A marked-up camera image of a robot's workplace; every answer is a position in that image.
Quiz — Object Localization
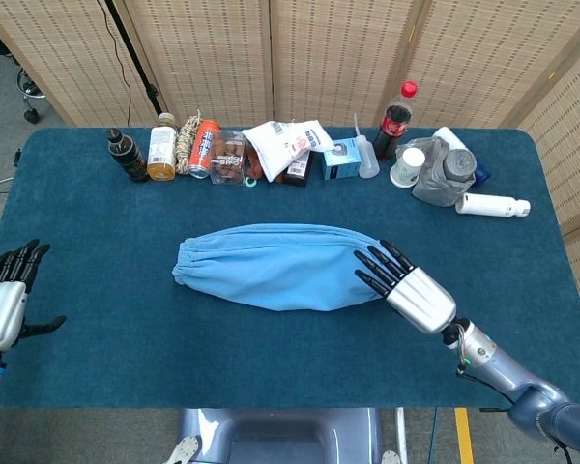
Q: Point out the braided rope bundle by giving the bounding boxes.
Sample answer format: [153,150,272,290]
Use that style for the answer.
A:
[174,109,202,176]

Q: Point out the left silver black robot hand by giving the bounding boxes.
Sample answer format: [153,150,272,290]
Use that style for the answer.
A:
[0,239,68,352]

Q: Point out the blue-grey robot torso base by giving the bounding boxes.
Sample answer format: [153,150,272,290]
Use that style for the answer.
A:
[166,407,402,464]

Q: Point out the white plastic bottle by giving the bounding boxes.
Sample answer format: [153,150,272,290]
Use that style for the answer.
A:
[454,191,532,218]

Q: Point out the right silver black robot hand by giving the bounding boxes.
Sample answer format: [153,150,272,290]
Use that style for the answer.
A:
[353,239,458,335]

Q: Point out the grey plastic bag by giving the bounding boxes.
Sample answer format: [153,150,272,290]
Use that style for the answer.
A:
[400,136,478,208]

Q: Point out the black tripod stand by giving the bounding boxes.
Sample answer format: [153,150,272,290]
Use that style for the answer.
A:
[103,0,164,117]

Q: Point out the orange drink can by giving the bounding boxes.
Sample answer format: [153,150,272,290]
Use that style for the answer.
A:
[187,119,222,180]

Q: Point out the yellow juice bottle white label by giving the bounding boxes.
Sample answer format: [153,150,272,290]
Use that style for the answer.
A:
[146,112,179,183]

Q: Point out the cola bottle red cap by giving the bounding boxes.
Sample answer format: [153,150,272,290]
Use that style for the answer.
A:
[372,80,420,161]

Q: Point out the dark brown barcode box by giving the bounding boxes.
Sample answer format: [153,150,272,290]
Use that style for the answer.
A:
[283,150,315,189]

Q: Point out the white paper cup leaf print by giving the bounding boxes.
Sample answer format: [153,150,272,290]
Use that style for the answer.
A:
[389,147,426,189]

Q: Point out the black office chair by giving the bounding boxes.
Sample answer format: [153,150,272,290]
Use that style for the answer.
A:
[0,14,47,125]

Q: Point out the light blue fleece pants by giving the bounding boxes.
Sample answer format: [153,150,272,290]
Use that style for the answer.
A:
[171,222,400,313]

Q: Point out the white paper roll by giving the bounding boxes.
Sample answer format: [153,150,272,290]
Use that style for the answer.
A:
[432,126,469,152]

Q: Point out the clear squeeze bottle with nozzle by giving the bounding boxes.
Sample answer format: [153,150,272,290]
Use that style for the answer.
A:
[352,113,381,180]

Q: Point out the clear box of brown capsules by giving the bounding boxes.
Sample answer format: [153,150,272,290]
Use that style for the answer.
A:
[209,129,249,186]

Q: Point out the white printed pouch bag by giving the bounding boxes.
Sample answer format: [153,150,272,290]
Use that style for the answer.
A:
[241,119,337,184]

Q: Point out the dark tea bottle black cap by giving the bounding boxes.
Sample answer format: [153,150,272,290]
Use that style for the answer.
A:
[106,128,151,184]

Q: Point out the light blue carton box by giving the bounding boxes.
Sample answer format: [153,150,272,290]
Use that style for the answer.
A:
[321,137,363,182]

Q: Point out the grey bag roll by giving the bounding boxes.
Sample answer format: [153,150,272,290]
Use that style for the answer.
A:
[443,148,478,184]

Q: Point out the teal table mat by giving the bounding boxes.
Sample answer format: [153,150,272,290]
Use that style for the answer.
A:
[0,126,577,411]

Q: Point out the thin black cable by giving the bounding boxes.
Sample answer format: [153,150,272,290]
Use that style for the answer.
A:
[96,0,134,128]

